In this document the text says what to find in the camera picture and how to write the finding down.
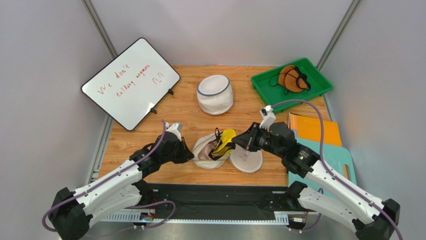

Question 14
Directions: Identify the beige-trimmed white mesh bag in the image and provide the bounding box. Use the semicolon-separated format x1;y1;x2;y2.
192;133;264;173

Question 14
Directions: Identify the yellow cloth with black strap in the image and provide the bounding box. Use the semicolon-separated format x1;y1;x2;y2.
208;128;237;161

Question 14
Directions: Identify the pink satin cloth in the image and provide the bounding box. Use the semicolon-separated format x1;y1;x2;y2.
198;140;217;161

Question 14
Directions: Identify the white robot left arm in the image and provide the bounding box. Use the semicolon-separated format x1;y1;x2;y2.
46;131;194;240

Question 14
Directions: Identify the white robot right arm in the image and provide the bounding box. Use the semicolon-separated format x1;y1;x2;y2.
232;122;403;240

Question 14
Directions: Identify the orange clip file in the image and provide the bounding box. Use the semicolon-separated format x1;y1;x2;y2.
288;113;342;147

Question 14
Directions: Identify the blue-trimmed white mesh bag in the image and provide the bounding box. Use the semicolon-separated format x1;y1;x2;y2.
196;74;234;115

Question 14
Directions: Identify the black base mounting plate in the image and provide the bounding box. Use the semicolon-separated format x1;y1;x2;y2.
138;183;306;221

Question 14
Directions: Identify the green plastic tray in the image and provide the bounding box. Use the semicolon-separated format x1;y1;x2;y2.
251;58;334;106

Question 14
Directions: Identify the whiteboard with red writing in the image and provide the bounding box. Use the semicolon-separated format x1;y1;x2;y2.
81;37;181;131

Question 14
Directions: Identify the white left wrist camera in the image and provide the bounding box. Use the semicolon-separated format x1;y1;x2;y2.
165;122;183;141

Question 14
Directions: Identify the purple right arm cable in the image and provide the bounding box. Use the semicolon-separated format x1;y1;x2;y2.
271;99;404;240

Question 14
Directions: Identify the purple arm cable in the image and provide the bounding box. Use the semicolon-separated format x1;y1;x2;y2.
271;99;404;240
41;119;167;233

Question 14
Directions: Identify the brown cloth with black strap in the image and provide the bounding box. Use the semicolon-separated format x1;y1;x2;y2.
268;65;312;96

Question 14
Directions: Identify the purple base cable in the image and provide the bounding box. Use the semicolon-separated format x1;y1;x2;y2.
131;199;177;230

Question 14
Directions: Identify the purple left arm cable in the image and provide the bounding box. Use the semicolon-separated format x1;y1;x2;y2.
41;119;167;233

